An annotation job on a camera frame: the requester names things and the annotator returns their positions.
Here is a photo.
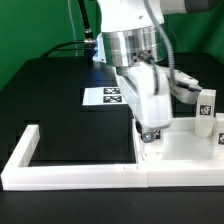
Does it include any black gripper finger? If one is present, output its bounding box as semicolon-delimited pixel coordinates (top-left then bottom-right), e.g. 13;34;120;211
141;129;156;143

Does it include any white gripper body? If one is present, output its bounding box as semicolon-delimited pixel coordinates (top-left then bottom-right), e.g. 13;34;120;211
115;62;172;130

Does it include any white square tabletop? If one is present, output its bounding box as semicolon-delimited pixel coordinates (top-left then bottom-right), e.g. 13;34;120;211
132;117;224;163

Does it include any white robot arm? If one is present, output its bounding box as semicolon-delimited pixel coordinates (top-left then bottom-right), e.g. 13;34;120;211
97;0;222;143

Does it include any white sheet with fiducial tags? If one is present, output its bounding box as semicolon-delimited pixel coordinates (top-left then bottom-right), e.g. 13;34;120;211
82;87;126;106

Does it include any white U-shaped obstacle fence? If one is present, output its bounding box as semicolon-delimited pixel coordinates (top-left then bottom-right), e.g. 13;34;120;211
1;125;224;191

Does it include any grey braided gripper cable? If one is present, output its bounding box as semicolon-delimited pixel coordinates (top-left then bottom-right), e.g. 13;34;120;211
143;0;203;94

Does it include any black cable thick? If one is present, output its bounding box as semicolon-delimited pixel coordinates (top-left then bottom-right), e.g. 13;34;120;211
40;0;98;58

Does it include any grey thin cable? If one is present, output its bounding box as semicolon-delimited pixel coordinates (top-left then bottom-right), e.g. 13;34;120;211
67;0;78;57

